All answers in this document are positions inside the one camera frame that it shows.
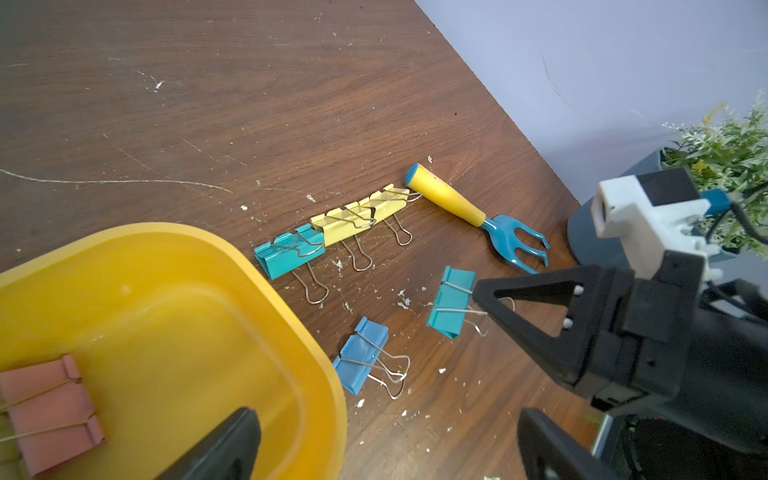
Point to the yellow plastic storage box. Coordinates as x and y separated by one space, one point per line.
173 329

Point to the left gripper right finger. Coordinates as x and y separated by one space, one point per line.
548 452

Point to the yellow handled garden fork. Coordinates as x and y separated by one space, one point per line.
501 229

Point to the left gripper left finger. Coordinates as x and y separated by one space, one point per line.
228 452

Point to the pink binder clip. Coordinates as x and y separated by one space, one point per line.
52 415

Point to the small potted green plant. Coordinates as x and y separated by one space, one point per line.
729 153

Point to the teal binder clip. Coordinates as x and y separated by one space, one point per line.
452 308
286 253

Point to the blue binder clip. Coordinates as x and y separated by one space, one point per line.
364 357

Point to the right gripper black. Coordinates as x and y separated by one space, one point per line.
694 356

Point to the yellow binder clip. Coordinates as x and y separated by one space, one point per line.
386 204
340 224

